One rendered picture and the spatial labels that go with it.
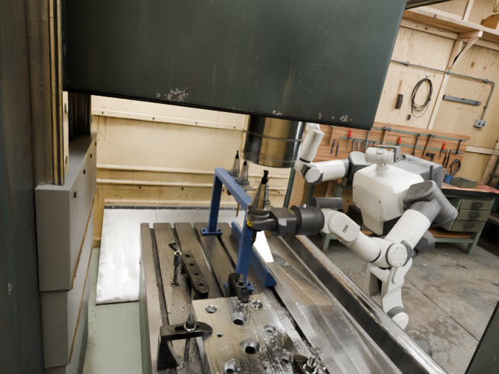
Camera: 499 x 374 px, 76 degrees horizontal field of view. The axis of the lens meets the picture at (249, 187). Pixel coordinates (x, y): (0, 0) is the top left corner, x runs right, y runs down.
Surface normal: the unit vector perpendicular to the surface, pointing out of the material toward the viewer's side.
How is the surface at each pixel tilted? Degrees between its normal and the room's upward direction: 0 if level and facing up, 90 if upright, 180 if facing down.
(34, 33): 90
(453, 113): 90
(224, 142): 90
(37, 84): 90
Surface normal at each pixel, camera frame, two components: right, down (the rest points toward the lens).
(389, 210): -0.43, 0.40
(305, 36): 0.33, 0.33
